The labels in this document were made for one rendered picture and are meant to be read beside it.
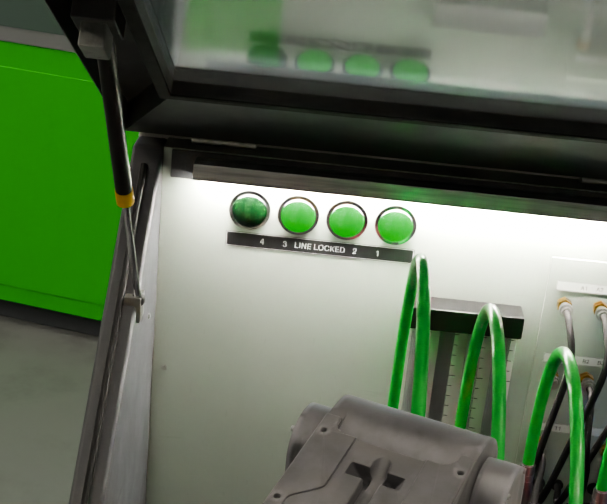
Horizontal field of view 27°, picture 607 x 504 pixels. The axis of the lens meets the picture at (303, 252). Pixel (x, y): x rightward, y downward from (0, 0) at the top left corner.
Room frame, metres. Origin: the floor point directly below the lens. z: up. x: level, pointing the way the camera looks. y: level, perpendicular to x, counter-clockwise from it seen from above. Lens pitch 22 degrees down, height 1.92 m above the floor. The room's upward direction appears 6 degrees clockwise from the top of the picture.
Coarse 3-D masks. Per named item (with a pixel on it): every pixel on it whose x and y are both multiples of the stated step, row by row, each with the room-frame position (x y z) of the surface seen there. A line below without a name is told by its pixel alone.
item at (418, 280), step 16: (416, 256) 1.23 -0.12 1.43; (416, 272) 1.19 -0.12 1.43; (416, 288) 1.32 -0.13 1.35; (400, 320) 1.34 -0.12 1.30; (416, 320) 1.11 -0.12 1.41; (400, 336) 1.35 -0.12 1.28; (416, 336) 1.09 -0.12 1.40; (400, 352) 1.35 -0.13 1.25; (416, 352) 1.07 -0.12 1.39; (400, 368) 1.35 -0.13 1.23; (416, 368) 1.06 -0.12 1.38; (400, 384) 1.36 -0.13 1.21; (416, 384) 1.04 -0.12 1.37; (416, 400) 1.03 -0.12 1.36
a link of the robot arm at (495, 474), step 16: (304, 416) 0.54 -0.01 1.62; (320, 416) 0.54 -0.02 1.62; (304, 432) 0.53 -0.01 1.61; (288, 448) 0.53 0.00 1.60; (288, 464) 0.52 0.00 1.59; (496, 464) 0.50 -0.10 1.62; (512, 464) 0.51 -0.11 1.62; (480, 480) 0.50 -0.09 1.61; (496, 480) 0.49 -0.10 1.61; (512, 480) 0.49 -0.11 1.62; (480, 496) 0.49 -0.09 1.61; (496, 496) 0.49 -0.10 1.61; (512, 496) 0.50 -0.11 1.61
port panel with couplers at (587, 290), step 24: (552, 264) 1.44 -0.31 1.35; (576, 264) 1.44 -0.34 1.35; (600, 264) 1.44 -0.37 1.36; (552, 288) 1.44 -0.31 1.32; (576, 288) 1.44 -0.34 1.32; (600, 288) 1.44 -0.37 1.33; (552, 312) 1.44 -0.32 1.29; (576, 312) 1.44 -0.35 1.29; (600, 312) 1.41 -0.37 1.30; (552, 336) 1.44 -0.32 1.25; (576, 336) 1.44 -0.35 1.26; (600, 336) 1.44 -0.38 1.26; (576, 360) 1.44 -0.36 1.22; (600, 360) 1.44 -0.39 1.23; (552, 384) 1.41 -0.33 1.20; (528, 408) 1.44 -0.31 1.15; (600, 408) 1.44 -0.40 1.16; (552, 432) 1.44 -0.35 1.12; (600, 432) 1.44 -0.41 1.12; (552, 456) 1.44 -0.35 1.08; (600, 456) 1.44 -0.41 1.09
